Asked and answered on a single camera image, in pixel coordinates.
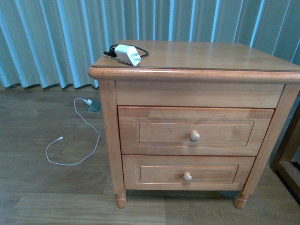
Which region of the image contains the light wooden nightstand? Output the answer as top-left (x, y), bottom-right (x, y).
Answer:
top-left (88, 40), bottom-right (300, 209)

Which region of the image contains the pale pleated curtain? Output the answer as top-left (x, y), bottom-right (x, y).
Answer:
top-left (0, 0), bottom-right (300, 88)

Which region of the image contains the open metal floor socket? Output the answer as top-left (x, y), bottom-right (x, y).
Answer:
top-left (85, 99), bottom-right (101, 113)

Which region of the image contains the wooden drawer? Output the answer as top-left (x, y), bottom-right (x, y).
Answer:
top-left (122, 155), bottom-right (255, 190)
top-left (118, 106), bottom-right (273, 156)

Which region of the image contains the white charger with black cable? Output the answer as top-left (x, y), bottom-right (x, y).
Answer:
top-left (104, 44), bottom-right (149, 66)

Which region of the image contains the dark wooden side table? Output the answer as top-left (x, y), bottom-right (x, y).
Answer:
top-left (270, 105), bottom-right (300, 201)

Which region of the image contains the white cable on floor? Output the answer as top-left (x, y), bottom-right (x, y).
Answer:
top-left (46, 97), bottom-right (101, 166)

